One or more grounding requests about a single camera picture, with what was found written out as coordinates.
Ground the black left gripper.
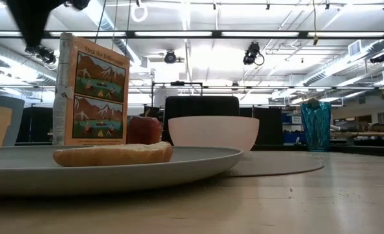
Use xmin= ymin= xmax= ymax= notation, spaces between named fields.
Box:
xmin=3 ymin=0 xmax=68 ymax=47

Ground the orange cereal box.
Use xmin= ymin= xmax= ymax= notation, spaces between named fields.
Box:
xmin=52 ymin=32 xmax=130 ymax=146

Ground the round grey plate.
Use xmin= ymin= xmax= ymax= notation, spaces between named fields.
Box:
xmin=0 ymin=145 xmax=244 ymax=196

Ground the red apple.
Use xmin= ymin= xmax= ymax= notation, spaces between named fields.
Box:
xmin=126 ymin=115 xmax=163 ymax=146

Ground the toasted bagel half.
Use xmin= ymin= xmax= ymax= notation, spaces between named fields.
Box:
xmin=52 ymin=141 xmax=174 ymax=168

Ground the black overhead beam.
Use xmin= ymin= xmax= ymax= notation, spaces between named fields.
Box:
xmin=0 ymin=30 xmax=384 ymax=39

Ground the black two-slot toaster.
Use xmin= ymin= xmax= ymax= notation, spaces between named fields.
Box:
xmin=161 ymin=96 xmax=240 ymax=144

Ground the pink bowl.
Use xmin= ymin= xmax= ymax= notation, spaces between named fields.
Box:
xmin=167 ymin=116 xmax=260 ymax=154

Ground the black partition panel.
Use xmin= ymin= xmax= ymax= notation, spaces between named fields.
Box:
xmin=239 ymin=107 xmax=284 ymax=146

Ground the round grey placemat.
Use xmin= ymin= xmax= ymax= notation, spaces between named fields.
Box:
xmin=217 ymin=151 xmax=325 ymax=178

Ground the teal faceted plastic cup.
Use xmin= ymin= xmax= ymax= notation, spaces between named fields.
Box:
xmin=301 ymin=101 xmax=332 ymax=152

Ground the wooden workbench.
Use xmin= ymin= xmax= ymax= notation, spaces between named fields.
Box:
xmin=330 ymin=129 xmax=384 ymax=147

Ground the black hanging cable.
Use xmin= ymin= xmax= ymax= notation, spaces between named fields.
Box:
xmin=94 ymin=0 xmax=107 ymax=45
xmin=124 ymin=0 xmax=131 ymax=56

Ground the yellow hanging cable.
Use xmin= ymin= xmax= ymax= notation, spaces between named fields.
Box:
xmin=111 ymin=0 xmax=119 ymax=51

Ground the white hanging ring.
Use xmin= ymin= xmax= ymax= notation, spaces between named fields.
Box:
xmin=130 ymin=2 xmax=149 ymax=23

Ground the round black ceiling camera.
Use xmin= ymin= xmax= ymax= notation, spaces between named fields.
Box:
xmin=164 ymin=50 xmax=177 ymax=64

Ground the black ceiling camera with cable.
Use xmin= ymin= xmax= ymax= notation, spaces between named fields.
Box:
xmin=243 ymin=41 xmax=265 ymax=66

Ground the yellow hanging cord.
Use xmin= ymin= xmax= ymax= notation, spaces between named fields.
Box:
xmin=312 ymin=0 xmax=319 ymax=46

